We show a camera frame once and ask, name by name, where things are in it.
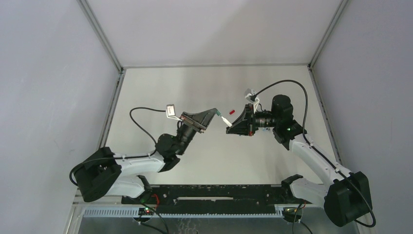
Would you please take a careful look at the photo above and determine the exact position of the white marker green end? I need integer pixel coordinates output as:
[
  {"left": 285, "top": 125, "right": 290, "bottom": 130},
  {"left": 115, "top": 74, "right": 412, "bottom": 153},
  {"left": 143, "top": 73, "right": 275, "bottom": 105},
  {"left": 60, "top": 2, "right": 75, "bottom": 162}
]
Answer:
[{"left": 221, "top": 116, "right": 232, "bottom": 127}]

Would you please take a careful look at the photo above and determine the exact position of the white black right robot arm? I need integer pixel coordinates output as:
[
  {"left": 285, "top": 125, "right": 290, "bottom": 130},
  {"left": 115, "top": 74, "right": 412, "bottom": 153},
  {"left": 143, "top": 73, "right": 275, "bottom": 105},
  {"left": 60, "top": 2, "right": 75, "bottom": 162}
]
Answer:
[{"left": 226, "top": 95, "right": 373, "bottom": 227}]

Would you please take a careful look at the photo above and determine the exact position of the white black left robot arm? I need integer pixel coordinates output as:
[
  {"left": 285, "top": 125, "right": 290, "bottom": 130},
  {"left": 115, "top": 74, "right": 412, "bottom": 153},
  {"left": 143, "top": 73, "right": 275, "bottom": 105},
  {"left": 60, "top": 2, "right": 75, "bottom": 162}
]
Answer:
[{"left": 69, "top": 104, "right": 220, "bottom": 202}]

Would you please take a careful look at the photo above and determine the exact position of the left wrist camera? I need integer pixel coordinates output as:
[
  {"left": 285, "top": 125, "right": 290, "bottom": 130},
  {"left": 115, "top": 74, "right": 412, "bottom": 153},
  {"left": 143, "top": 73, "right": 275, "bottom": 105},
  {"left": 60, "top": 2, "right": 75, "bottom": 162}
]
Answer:
[{"left": 166, "top": 104, "right": 181, "bottom": 121}]

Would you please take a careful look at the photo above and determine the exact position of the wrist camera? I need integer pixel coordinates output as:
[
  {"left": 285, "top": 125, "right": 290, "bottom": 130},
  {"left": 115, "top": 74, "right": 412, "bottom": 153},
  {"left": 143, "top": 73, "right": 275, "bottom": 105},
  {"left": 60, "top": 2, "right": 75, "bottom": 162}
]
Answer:
[
  {"left": 244, "top": 88, "right": 260, "bottom": 113},
  {"left": 166, "top": 104, "right": 181, "bottom": 121}
]

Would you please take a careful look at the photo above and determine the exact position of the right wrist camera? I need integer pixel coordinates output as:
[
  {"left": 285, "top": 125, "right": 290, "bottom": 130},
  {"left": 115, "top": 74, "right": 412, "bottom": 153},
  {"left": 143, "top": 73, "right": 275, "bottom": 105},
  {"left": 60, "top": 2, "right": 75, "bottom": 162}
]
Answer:
[{"left": 244, "top": 88, "right": 260, "bottom": 113}]

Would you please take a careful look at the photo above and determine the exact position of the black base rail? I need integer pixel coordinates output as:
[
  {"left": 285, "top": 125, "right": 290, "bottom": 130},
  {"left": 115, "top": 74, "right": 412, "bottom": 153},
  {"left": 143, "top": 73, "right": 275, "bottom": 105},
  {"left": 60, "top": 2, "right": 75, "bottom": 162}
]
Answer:
[{"left": 121, "top": 184, "right": 314, "bottom": 215}]

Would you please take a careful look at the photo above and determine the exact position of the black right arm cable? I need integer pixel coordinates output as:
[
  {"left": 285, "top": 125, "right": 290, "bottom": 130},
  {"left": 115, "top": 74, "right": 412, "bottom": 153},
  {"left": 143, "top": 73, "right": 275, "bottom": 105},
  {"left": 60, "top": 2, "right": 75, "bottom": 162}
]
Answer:
[{"left": 251, "top": 79, "right": 377, "bottom": 228}]

